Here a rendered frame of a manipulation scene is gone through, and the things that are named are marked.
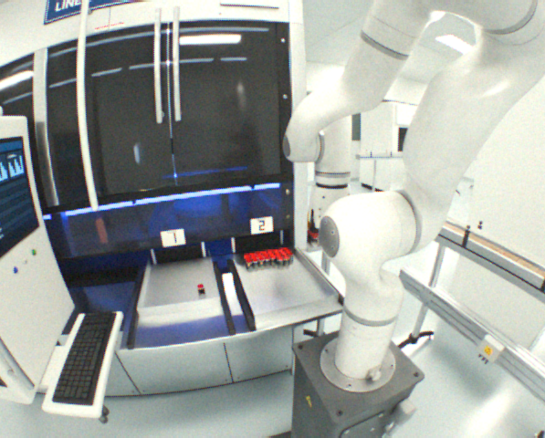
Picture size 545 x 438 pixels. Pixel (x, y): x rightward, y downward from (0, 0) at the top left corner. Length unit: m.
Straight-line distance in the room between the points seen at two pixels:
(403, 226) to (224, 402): 1.42
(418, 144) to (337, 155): 0.26
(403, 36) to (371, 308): 0.45
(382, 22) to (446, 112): 0.18
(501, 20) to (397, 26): 0.18
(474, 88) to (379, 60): 0.18
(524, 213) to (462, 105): 1.57
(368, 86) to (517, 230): 1.57
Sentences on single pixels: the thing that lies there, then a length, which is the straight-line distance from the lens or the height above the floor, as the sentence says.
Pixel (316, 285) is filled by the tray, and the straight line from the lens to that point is 0.89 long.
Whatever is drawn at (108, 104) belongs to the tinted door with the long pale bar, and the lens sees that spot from 0.97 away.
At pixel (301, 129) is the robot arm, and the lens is 0.49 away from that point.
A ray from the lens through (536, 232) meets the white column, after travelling 1.84.
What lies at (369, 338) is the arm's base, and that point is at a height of 1.01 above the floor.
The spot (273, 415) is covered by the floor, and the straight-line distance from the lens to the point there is 1.55.
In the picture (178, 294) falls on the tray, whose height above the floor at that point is 0.88.
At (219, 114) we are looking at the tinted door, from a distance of 0.92.
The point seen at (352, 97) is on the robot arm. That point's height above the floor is 1.44.
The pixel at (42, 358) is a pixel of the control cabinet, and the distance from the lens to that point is 0.96.
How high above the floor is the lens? 1.39
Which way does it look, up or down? 20 degrees down
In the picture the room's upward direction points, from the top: 2 degrees counter-clockwise
